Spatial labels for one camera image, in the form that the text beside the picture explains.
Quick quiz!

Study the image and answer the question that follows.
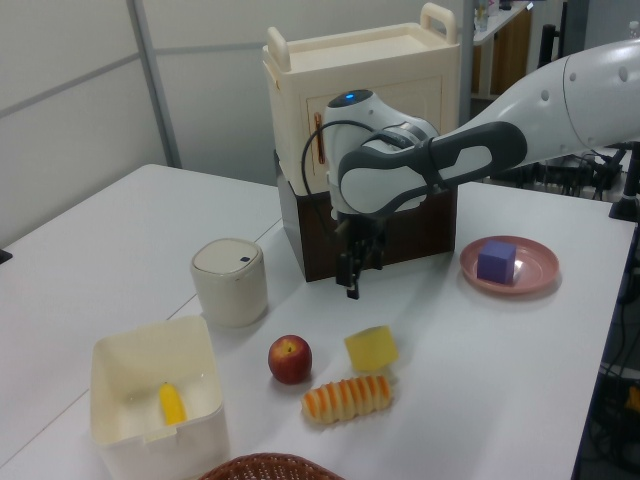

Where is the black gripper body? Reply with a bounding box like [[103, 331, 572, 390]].
[[332, 211, 390, 245]]

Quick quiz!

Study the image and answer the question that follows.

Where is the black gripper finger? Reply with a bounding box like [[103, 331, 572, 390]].
[[366, 231, 387, 271], [335, 239, 363, 301]]

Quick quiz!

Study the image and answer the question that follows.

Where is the yellow cube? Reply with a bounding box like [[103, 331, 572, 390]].
[[343, 324, 400, 374]]

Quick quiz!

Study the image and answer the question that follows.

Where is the purple cube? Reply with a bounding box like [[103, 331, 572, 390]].
[[476, 239, 517, 287]]

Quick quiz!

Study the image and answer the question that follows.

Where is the dark brown wooden box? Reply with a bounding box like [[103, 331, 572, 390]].
[[273, 149, 460, 283]]

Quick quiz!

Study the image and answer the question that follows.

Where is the red apple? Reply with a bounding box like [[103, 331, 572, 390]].
[[267, 334, 313, 385]]

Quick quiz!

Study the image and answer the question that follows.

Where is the white lidded bin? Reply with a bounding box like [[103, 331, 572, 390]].
[[189, 238, 269, 329]]

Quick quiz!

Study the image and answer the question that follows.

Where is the long orange striped bread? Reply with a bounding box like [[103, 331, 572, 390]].
[[300, 374, 396, 426]]

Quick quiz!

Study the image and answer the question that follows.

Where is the cream toy cabinet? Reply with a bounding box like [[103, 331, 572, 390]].
[[262, 2, 461, 196]]

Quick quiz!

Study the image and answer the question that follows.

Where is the pink plate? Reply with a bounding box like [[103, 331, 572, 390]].
[[459, 236, 560, 296]]

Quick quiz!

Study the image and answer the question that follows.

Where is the brown wicker basket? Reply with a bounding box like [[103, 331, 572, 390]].
[[197, 452, 346, 480]]

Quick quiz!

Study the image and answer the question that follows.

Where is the yellow banana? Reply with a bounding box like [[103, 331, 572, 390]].
[[158, 381, 188, 427]]

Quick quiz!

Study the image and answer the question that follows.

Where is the wooden desk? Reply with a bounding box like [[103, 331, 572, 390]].
[[471, 0, 532, 100]]

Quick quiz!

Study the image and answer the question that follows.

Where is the black pole clamp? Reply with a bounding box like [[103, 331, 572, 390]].
[[607, 144, 640, 221]]

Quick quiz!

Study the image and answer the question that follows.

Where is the cream open plastic container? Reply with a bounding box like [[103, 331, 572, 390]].
[[90, 314, 231, 480]]

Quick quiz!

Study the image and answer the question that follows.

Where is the black monitor stand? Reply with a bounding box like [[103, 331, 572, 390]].
[[538, 0, 570, 67]]

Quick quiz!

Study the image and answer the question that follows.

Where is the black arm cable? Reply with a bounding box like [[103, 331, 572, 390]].
[[299, 119, 347, 236]]

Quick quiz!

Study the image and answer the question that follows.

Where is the black power strip with cables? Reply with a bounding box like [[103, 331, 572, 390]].
[[499, 149, 627, 199]]

